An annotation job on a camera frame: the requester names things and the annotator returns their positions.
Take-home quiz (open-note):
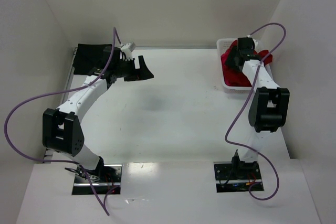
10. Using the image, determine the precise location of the dark red t-shirt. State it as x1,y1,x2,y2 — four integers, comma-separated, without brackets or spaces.
220,39,274,88

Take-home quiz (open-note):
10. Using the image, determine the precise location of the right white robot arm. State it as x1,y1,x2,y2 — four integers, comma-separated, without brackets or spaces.
225,37,290,179

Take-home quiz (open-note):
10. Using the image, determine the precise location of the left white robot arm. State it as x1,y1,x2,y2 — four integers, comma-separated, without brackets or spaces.
43,42,154,180

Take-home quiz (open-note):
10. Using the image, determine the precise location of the white plastic basket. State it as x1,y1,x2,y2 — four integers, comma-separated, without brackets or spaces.
216,37,274,94

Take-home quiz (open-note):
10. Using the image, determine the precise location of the black folded t-shirt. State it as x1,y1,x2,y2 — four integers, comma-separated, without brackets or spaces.
72,44,112,76

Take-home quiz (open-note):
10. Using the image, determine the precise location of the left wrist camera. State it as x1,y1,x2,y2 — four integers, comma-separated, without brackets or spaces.
121,42,136,53

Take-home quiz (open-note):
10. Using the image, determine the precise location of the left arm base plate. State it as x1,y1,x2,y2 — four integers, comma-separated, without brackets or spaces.
66,164,123,195

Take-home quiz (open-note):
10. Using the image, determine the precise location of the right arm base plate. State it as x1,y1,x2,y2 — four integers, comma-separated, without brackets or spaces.
214,162,264,193

